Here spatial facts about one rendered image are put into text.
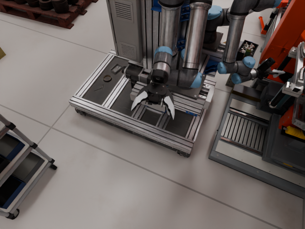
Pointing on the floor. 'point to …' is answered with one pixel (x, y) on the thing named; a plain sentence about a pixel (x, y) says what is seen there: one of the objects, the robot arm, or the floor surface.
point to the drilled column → (229, 81)
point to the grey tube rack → (18, 167)
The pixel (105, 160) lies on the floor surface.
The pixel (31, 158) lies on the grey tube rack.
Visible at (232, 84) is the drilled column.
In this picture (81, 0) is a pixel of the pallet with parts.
